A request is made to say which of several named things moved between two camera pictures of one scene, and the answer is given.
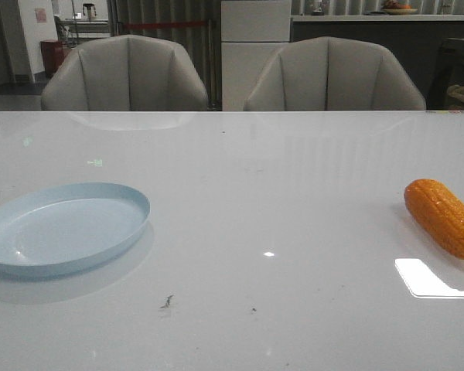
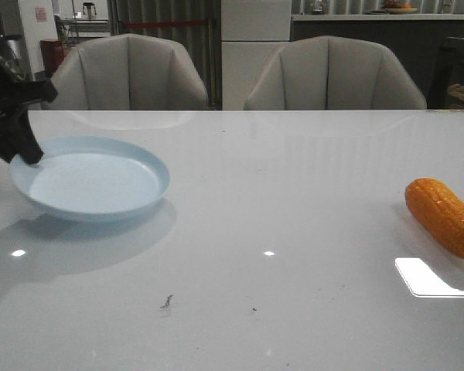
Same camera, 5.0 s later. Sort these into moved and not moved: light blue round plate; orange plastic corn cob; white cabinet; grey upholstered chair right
Moved: light blue round plate
Not moved: orange plastic corn cob; grey upholstered chair right; white cabinet
